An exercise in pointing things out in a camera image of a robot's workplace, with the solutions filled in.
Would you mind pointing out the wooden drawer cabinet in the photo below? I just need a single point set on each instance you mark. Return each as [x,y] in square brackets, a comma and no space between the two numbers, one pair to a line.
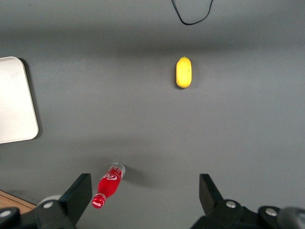
[12,200]

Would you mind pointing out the yellow lemon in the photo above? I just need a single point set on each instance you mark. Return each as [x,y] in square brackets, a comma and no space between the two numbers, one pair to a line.
[184,72]

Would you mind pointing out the red soda bottle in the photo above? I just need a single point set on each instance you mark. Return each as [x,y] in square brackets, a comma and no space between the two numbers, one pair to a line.
[109,183]

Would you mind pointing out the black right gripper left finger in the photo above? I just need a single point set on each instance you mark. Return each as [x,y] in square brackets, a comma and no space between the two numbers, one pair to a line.
[76,195]

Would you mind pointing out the beige rectangular tray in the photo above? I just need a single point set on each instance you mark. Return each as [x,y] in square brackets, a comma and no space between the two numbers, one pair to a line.
[16,100]

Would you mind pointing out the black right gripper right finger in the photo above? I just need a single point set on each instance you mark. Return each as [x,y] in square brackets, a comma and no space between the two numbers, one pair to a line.
[209,198]

